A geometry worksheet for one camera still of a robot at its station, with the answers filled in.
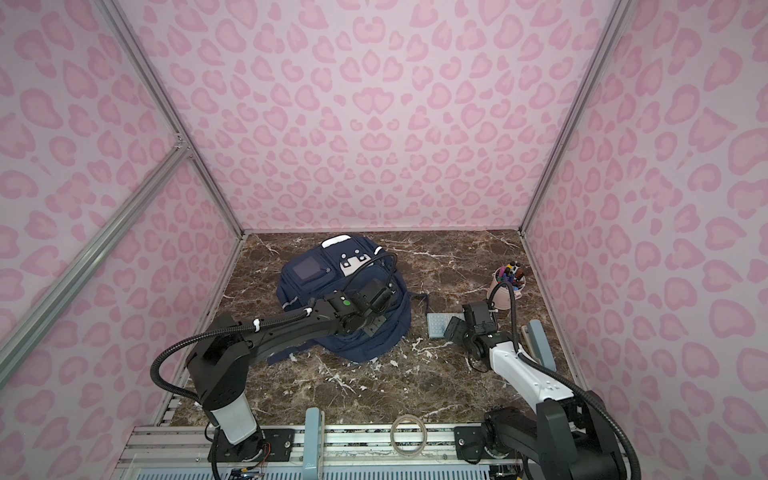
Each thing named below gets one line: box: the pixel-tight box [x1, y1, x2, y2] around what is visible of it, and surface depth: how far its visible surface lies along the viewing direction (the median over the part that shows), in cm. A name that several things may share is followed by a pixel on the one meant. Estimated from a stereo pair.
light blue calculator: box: [426, 312, 466, 338], surface depth 94 cm
